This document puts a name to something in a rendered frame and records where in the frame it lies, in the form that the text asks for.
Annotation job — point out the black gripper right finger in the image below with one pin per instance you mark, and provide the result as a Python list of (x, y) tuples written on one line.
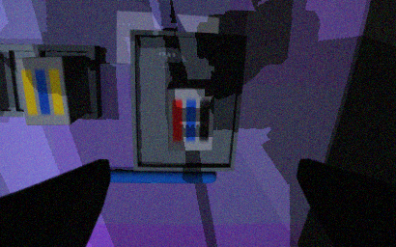
[(355, 210)]

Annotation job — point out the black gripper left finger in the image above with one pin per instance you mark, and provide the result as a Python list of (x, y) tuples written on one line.
[(59, 212)]

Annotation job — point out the blue flat bar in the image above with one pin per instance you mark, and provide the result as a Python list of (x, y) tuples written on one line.
[(162, 177)]

